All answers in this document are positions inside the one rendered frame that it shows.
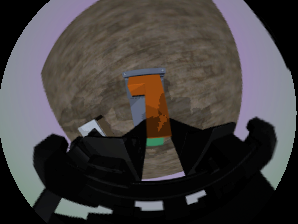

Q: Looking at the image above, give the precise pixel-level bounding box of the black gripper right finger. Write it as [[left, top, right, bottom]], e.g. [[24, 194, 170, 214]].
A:
[[169, 119, 237, 176]]

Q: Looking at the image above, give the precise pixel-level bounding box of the orange l-shaped part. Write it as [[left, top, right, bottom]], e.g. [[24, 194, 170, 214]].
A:
[[128, 75, 172, 139]]

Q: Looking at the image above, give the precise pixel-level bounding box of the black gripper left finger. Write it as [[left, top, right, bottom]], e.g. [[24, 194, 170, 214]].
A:
[[82, 120, 148, 181]]

